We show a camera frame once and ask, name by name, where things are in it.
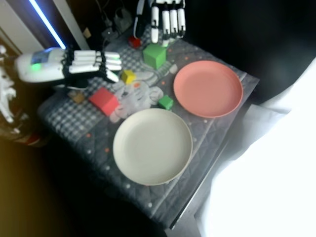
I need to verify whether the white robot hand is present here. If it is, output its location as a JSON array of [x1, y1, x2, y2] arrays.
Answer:
[[134, 0, 187, 48], [14, 47, 123, 91]]

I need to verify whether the white plate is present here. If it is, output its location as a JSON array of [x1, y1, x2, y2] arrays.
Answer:
[[112, 108, 194, 187]]

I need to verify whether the blue-white light strip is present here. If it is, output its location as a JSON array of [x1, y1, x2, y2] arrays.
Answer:
[[28, 0, 67, 49]]

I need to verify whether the small red cube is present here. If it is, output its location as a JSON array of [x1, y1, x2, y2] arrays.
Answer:
[[127, 36, 143, 49]]

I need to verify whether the small green cube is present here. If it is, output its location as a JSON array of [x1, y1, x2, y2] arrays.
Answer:
[[158, 95, 174, 111]]

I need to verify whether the large green cube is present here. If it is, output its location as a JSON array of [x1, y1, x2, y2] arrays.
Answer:
[[142, 43, 167, 71]]

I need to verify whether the grey socket block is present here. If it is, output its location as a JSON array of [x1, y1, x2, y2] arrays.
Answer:
[[102, 27, 119, 40]]

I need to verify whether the grey quilt with bear print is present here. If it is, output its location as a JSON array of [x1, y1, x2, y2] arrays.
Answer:
[[37, 21, 260, 229]]

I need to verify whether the small yellow cube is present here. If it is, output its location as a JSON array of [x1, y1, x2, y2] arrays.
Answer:
[[120, 70, 137, 85]]

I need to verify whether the large red block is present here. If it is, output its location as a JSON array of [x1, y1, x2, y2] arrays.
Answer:
[[88, 87, 119, 117]]

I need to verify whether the dark power adapter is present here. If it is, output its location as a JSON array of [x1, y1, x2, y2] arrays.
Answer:
[[113, 7, 133, 32]]

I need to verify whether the pink plate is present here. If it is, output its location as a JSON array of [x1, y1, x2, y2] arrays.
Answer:
[[173, 60, 244, 119]]

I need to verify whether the small brown block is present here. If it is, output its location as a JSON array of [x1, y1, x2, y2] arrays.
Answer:
[[69, 90, 85, 103]]

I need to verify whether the white cloth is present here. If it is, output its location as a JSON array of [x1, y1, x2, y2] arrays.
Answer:
[[195, 56, 316, 237]]

